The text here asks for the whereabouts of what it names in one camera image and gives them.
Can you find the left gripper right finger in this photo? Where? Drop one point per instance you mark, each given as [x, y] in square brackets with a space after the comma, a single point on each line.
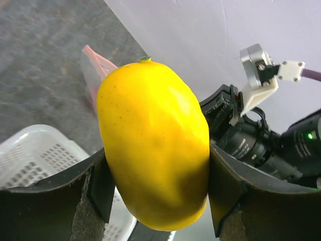
[249, 205]

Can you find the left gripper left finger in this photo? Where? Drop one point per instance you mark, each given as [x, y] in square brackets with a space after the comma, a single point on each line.
[74, 204]

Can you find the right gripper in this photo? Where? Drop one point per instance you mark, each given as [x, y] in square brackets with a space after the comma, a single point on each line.
[220, 108]

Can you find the yellow mango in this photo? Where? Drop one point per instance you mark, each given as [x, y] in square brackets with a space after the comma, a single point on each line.
[156, 143]

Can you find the clear zip top bag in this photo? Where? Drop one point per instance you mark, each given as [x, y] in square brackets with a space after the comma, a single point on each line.
[94, 68]

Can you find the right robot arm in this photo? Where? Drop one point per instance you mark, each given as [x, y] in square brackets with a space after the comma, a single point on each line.
[293, 156]

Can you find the white plastic basket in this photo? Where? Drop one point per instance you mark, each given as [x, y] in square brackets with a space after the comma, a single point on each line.
[40, 151]

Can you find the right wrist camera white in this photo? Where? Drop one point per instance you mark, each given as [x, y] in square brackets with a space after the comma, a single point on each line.
[263, 75]

